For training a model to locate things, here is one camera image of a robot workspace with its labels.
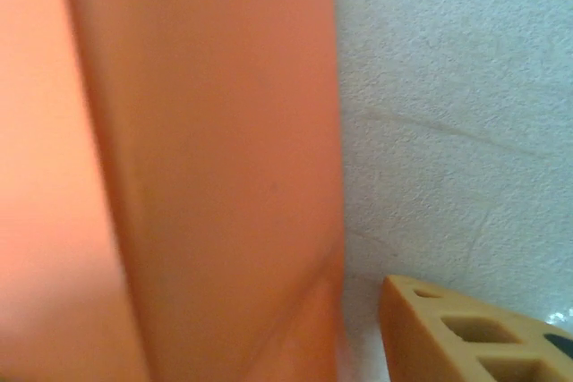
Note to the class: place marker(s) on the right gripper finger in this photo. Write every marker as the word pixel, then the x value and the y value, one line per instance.
pixel 416 342

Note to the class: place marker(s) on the orange wrapping paper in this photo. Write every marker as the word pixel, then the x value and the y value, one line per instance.
pixel 201 154

